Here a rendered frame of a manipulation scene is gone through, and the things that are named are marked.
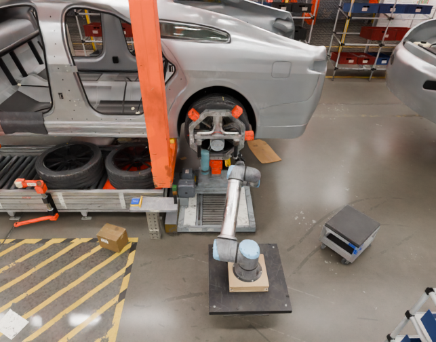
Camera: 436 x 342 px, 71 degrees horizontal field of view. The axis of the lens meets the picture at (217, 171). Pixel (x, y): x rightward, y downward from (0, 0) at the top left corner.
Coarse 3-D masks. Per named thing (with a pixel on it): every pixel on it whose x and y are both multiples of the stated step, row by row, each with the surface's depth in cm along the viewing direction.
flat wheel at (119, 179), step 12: (132, 144) 347; (144, 144) 347; (108, 156) 327; (120, 156) 339; (132, 156) 332; (144, 156) 332; (108, 168) 310; (120, 168) 344; (120, 180) 307; (132, 180) 305; (144, 180) 308
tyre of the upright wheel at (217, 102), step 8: (208, 96) 295; (216, 96) 292; (224, 96) 295; (232, 96) 302; (192, 104) 304; (200, 104) 287; (208, 104) 284; (216, 104) 284; (224, 104) 284; (232, 104) 286; (240, 104) 301; (200, 112) 288; (192, 120) 294; (184, 128) 300; (248, 128) 301; (184, 136) 306
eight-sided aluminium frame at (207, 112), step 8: (208, 112) 279; (216, 112) 280; (224, 112) 280; (200, 120) 285; (232, 120) 285; (240, 120) 291; (192, 128) 289; (192, 136) 295; (192, 144) 300; (240, 144) 302; (232, 152) 308
